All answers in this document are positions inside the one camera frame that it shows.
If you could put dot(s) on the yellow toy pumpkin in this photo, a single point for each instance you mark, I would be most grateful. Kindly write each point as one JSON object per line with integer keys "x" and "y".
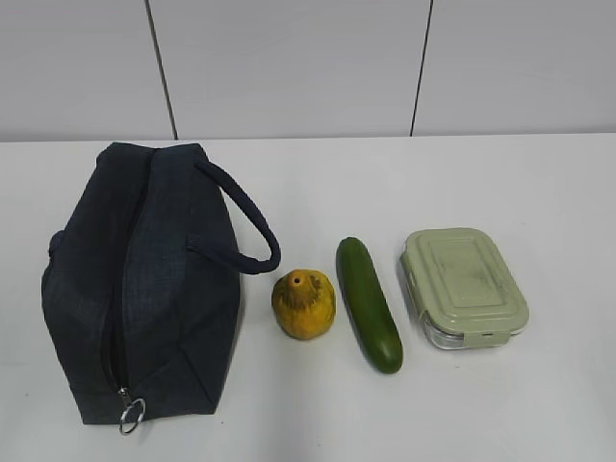
{"x": 304, "y": 303}

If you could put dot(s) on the green cucumber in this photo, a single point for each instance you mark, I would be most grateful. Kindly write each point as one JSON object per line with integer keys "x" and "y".
{"x": 366, "y": 304}

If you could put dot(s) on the green lid food container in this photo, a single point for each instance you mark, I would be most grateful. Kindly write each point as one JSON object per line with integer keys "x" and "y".
{"x": 462, "y": 290}

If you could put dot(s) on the dark blue fabric lunch bag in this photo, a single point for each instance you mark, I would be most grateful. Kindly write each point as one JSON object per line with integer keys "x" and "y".
{"x": 142, "y": 292}

